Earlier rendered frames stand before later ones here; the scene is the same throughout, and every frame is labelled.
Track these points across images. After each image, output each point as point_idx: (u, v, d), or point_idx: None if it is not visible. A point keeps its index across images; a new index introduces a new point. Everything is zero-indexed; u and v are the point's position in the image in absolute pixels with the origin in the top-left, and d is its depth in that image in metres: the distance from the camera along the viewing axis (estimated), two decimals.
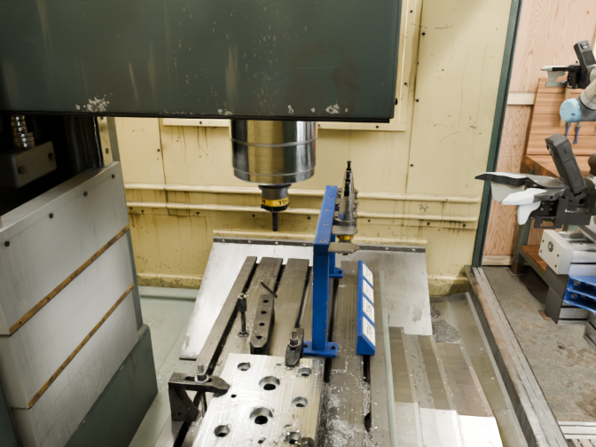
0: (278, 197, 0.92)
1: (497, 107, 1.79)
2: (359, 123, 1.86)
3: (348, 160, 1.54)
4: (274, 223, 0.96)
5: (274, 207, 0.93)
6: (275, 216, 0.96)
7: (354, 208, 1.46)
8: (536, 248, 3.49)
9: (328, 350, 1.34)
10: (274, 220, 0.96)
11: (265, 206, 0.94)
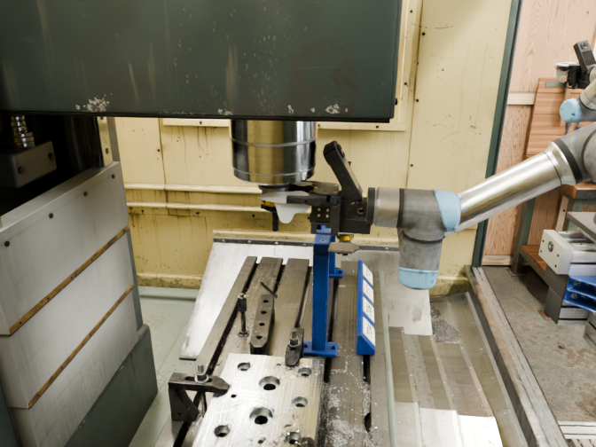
0: None
1: (497, 107, 1.79)
2: (359, 123, 1.86)
3: (348, 161, 1.54)
4: (274, 223, 0.96)
5: (274, 207, 0.93)
6: (275, 216, 0.96)
7: None
8: (536, 248, 3.49)
9: (328, 350, 1.34)
10: (274, 220, 0.96)
11: (265, 206, 0.94)
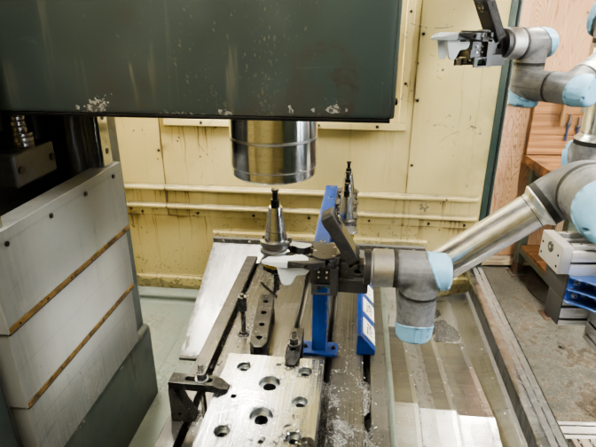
0: None
1: (497, 107, 1.79)
2: (359, 123, 1.86)
3: (348, 161, 1.54)
4: (276, 283, 1.01)
5: (276, 270, 0.98)
6: (277, 278, 1.01)
7: (354, 209, 1.46)
8: (536, 248, 3.49)
9: (328, 350, 1.34)
10: (276, 280, 1.01)
11: (267, 268, 0.99)
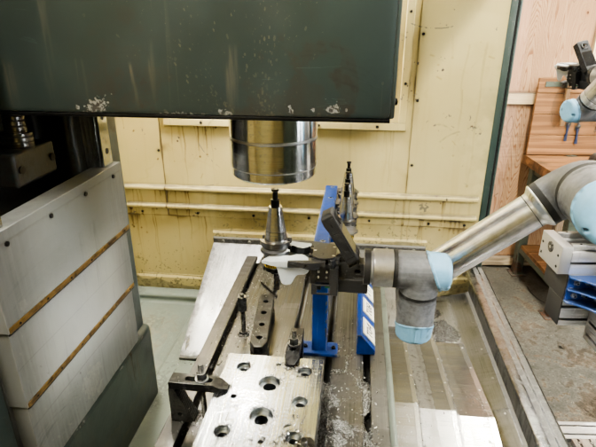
0: None
1: (497, 107, 1.79)
2: (359, 123, 1.86)
3: (348, 161, 1.54)
4: (276, 283, 1.01)
5: (276, 270, 0.98)
6: (277, 277, 1.01)
7: (354, 209, 1.46)
8: (536, 248, 3.49)
9: (328, 350, 1.34)
10: (276, 280, 1.01)
11: (267, 268, 0.99)
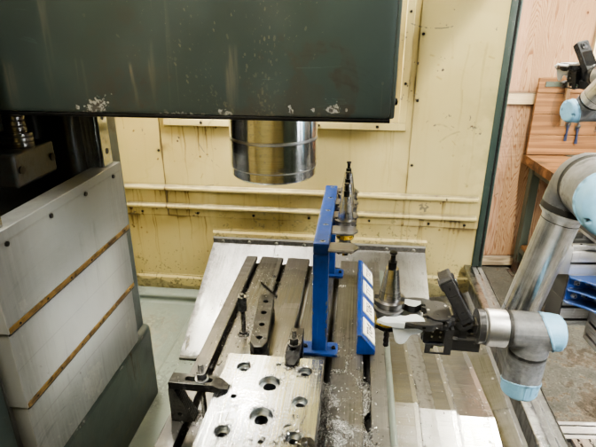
0: None
1: (497, 107, 1.79)
2: (359, 123, 1.86)
3: (348, 161, 1.54)
4: (386, 340, 1.03)
5: (389, 328, 1.00)
6: (388, 334, 1.03)
7: (354, 209, 1.46)
8: None
9: (328, 350, 1.34)
10: (386, 337, 1.03)
11: (380, 326, 1.01)
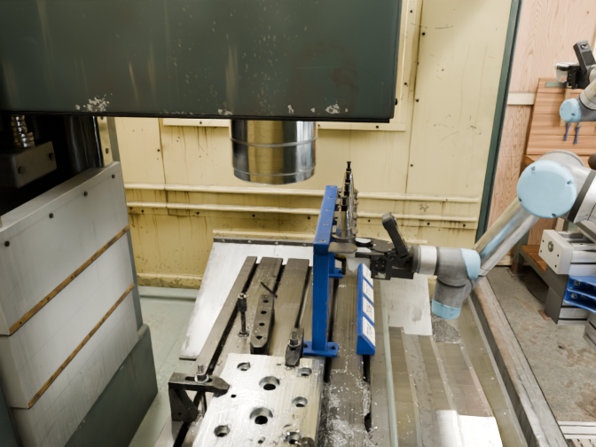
0: None
1: (497, 107, 1.79)
2: (359, 123, 1.86)
3: (348, 161, 1.54)
4: (343, 269, 1.31)
5: (345, 258, 1.28)
6: (344, 264, 1.30)
7: (354, 209, 1.46)
8: (536, 248, 3.49)
9: (328, 350, 1.34)
10: (343, 267, 1.31)
11: (337, 257, 1.28)
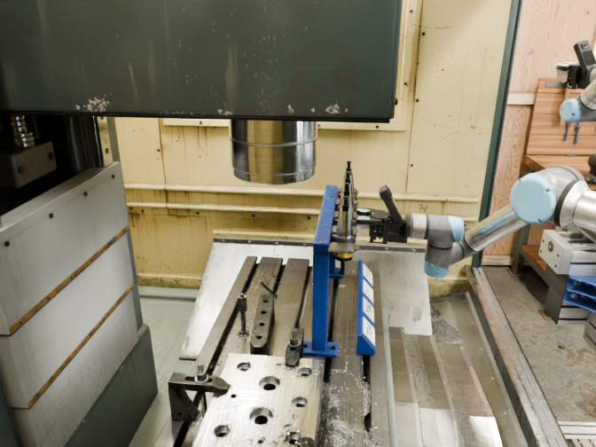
0: None
1: (497, 107, 1.79)
2: (359, 123, 1.86)
3: (348, 161, 1.54)
4: (342, 269, 1.31)
5: (344, 258, 1.28)
6: (343, 264, 1.30)
7: (354, 209, 1.46)
8: (536, 248, 3.49)
9: (328, 350, 1.34)
10: (342, 267, 1.31)
11: (337, 257, 1.28)
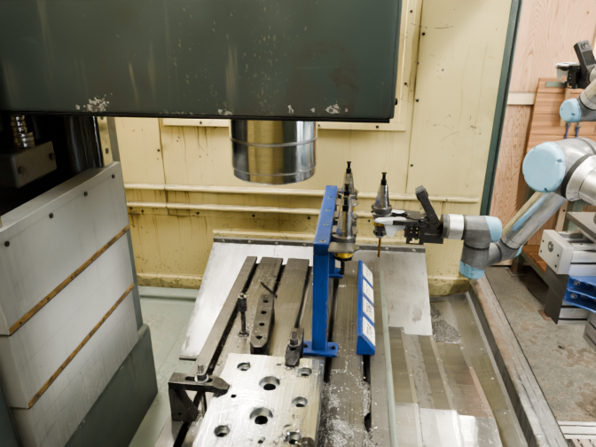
0: None
1: (497, 107, 1.79)
2: (359, 123, 1.86)
3: (348, 161, 1.54)
4: (342, 269, 1.31)
5: (344, 258, 1.28)
6: (343, 264, 1.30)
7: (389, 210, 1.45)
8: (536, 248, 3.49)
9: (328, 350, 1.34)
10: (342, 267, 1.31)
11: (337, 257, 1.28)
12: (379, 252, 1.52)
